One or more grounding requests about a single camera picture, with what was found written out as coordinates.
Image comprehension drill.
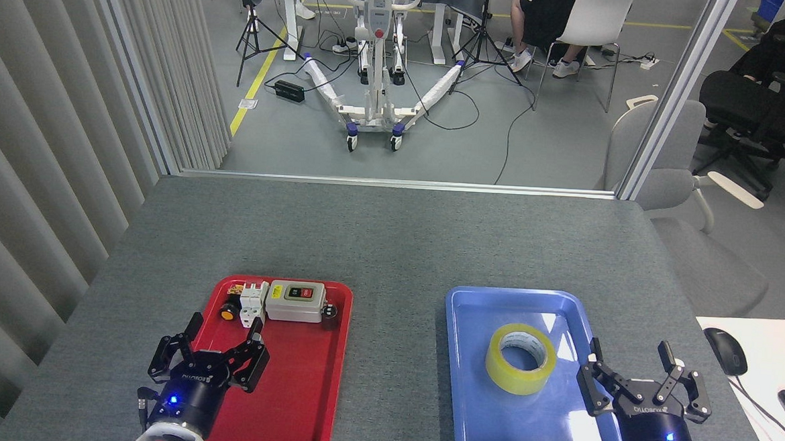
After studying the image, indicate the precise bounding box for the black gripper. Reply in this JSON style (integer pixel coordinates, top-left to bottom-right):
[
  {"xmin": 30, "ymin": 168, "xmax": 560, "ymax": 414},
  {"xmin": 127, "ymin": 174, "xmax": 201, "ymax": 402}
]
[
  {"xmin": 574, "ymin": 336, "xmax": 716, "ymax": 441},
  {"xmin": 145, "ymin": 310, "xmax": 272, "ymax": 441}
]

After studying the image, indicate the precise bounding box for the yellow tape roll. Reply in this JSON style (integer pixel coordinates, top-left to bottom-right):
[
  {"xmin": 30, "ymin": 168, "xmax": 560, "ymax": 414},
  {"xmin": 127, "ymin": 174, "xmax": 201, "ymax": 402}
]
[{"xmin": 484, "ymin": 322, "xmax": 559, "ymax": 398}]

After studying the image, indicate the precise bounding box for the white terminal block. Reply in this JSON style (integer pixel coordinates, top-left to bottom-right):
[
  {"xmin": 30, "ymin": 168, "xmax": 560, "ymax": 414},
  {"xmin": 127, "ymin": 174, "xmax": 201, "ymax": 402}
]
[{"xmin": 238, "ymin": 281, "xmax": 270, "ymax": 330}]

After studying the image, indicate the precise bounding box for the red plastic tray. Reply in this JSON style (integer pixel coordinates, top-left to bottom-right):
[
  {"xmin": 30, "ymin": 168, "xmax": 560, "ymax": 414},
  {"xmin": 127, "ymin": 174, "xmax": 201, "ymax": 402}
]
[{"xmin": 182, "ymin": 273, "xmax": 354, "ymax": 441}]

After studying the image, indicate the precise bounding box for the black computer mouse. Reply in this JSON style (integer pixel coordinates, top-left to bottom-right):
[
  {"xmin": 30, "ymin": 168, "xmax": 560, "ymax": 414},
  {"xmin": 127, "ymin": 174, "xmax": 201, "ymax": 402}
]
[{"xmin": 702, "ymin": 327, "xmax": 750, "ymax": 377}]

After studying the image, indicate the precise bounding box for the grey office chair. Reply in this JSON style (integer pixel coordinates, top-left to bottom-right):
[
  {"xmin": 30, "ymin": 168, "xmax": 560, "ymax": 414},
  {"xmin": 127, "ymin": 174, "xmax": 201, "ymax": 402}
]
[{"xmin": 589, "ymin": 92, "xmax": 779, "ymax": 320}]

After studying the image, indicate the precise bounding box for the blue plastic tray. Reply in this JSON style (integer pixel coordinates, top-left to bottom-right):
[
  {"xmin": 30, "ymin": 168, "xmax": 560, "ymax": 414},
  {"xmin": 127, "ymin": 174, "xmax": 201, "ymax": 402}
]
[{"xmin": 438, "ymin": 285, "xmax": 638, "ymax": 441}]

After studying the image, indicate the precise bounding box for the black power adapter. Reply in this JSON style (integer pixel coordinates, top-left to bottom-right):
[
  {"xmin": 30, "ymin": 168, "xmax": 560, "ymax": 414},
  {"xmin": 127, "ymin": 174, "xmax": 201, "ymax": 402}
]
[{"xmin": 273, "ymin": 79, "xmax": 307, "ymax": 104}]

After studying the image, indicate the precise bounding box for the grey pleated curtain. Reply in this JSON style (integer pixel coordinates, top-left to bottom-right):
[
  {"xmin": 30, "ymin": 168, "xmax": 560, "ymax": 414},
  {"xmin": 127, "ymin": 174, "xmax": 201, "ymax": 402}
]
[{"xmin": 0, "ymin": 0, "xmax": 240, "ymax": 441}]

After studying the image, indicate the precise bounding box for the black office chair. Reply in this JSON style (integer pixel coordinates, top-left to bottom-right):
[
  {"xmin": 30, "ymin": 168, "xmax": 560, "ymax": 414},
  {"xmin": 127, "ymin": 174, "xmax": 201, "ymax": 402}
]
[{"xmin": 693, "ymin": 13, "xmax": 785, "ymax": 201}]

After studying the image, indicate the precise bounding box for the white wheeled stand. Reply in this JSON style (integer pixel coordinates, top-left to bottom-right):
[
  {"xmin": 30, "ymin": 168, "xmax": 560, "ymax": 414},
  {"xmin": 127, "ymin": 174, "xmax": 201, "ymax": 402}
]
[{"xmin": 299, "ymin": 0, "xmax": 470, "ymax": 159}]

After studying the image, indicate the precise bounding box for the black tripod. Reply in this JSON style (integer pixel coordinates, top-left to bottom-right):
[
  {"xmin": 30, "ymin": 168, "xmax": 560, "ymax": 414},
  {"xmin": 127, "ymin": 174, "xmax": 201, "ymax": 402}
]
[
  {"xmin": 448, "ymin": 0, "xmax": 527, "ymax": 99},
  {"xmin": 233, "ymin": 0, "xmax": 309, "ymax": 91}
]

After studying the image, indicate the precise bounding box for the white plastic chair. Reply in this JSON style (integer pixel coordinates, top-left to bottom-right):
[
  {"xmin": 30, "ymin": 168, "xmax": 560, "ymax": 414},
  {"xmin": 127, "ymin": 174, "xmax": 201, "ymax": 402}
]
[{"xmin": 531, "ymin": 0, "xmax": 635, "ymax": 116}]

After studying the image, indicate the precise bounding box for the blue bin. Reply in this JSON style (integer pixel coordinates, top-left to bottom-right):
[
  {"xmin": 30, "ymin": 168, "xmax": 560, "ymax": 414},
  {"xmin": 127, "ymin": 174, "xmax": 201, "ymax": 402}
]
[{"xmin": 755, "ymin": 0, "xmax": 784, "ymax": 26}]

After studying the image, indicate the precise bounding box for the grey push button switch box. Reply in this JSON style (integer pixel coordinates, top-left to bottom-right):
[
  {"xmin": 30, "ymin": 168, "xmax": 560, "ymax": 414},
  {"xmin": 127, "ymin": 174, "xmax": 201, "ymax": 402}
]
[{"xmin": 264, "ymin": 280, "xmax": 328, "ymax": 324}]

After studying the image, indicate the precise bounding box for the black mouse cable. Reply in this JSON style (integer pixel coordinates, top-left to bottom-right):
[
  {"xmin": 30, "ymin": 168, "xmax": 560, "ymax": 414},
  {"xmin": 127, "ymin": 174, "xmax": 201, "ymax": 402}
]
[{"xmin": 731, "ymin": 375, "xmax": 785, "ymax": 441}]

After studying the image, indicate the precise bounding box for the silver frame rail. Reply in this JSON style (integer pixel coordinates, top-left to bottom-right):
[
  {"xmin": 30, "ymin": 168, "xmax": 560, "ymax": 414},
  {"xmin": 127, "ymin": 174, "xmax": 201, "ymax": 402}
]
[{"xmin": 178, "ymin": 167, "xmax": 618, "ymax": 201}]

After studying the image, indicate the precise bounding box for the black floor cable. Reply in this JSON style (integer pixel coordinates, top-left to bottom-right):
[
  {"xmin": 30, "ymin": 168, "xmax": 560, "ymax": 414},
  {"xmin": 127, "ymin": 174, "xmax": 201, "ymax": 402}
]
[
  {"xmin": 494, "ymin": 79, "xmax": 541, "ymax": 187},
  {"xmin": 397, "ymin": 60, "xmax": 483, "ymax": 133}
]

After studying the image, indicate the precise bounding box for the silver frame post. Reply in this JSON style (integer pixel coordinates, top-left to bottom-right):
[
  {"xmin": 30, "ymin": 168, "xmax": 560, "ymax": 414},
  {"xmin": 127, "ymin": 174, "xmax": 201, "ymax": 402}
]
[
  {"xmin": 615, "ymin": 0, "xmax": 741, "ymax": 207},
  {"xmin": 79, "ymin": 0, "xmax": 193, "ymax": 177}
]

